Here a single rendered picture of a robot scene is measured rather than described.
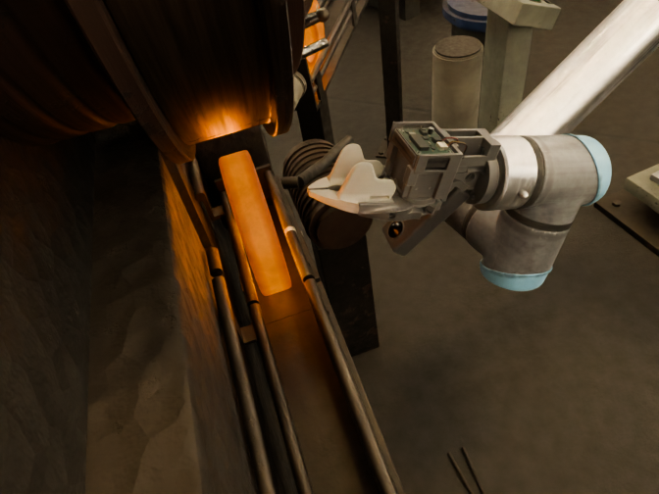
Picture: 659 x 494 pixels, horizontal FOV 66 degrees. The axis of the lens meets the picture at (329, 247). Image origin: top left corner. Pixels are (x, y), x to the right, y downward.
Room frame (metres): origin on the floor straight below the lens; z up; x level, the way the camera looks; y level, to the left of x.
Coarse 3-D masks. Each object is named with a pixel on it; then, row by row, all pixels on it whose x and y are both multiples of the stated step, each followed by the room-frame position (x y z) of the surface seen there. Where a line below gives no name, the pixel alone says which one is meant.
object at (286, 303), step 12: (276, 216) 0.51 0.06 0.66; (276, 228) 0.48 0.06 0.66; (288, 252) 0.44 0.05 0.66; (288, 264) 0.42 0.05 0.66; (252, 276) 0.41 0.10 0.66; (300, 288) 0.38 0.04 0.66; (264, 300) 0.37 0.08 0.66; (276, 300) 0.37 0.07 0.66; (288, 300) 0.36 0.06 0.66; (300, 300) 0.36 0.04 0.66; (264, 312) 0.35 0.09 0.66; (276, 312) 0.35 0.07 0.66; (288, 312) 0.35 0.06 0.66; (300, 312) 0.34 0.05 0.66
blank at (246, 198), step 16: (224, 160) 0.43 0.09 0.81; (240, 160) 0.42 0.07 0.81; (224, 176) 0.40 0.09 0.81; (240, 176) 0.40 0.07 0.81; (256, 176) 0.40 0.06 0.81; (240, 192) 0.38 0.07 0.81; (256, 192) 0.38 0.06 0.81; (240, 208) 0.37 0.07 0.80; (256, 208) 0.37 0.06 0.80; (240, 224) 0.36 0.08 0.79; (256, 224) 0.36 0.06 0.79; (272, 224) 0.36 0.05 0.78; (256, 240) 0.35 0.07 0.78; (272, 240) 0.35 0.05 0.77; (256, 256) 0.34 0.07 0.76; (272, 256) 0.34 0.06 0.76; (256, 272) 0.34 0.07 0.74; (272, 272) 0.34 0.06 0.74; (288, 272) 0.34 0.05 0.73; (272, 288) 0.34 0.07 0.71; (288, 288) 0.36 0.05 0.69
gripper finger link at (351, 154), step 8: (352, 144) 0.45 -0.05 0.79; (344, 152) 0.45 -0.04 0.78; (352, 152) 0.45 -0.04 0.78; (360, 152) 0.45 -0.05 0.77; (336, 160) 0.45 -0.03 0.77; (344, 160) 0.45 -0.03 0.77; (352, 160) 0.45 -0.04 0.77; (360, 160) 0.45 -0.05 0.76; (368, 160) 0.46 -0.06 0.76; (376, 160) 0.46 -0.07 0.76; (336, 168) 0.45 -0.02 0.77; (344, 168) 0.45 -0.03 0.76; (376, 168) 0.46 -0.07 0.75; (328, 176) 0.45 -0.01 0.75; (336, 176) 0.44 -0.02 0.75; (344, 176) 0.45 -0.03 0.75; (376, 176) 0.45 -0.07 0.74; (312, 184) 0.43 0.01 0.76; (320, 184) 0.43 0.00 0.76; (328, 184) 0.44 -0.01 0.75; (336, 184) 0.44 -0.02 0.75
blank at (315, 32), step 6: (312, 6) 0.93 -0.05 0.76; (318, 6) 0.95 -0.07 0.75; (318, 24) 0.94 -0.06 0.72; (306, 30) 0.94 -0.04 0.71; (312, 30) 0.93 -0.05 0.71; (318, 30) 0.94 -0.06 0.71; (324, 30) 0.96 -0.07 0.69; (306, 36) 0.94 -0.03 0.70; (312, 36) 0.93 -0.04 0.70; (318, 36) 0.93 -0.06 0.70; (324, 36) 0.96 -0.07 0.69; (306, 42) 0.93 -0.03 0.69; (312, 42) 0.93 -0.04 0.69; (318, 54) 0.92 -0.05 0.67; (312, 60) 0.90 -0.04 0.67; (312, 66) 0.89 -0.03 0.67
